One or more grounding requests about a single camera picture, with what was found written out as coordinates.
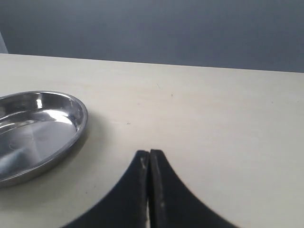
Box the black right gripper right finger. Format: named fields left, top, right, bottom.
left=149, top=150, right=235, bottom=228

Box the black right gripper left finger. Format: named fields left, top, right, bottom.
left=64, top=151, right=150, bottom=228

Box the round stainless steel plate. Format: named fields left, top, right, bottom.
left=0, top=91, right=88, bottom=188

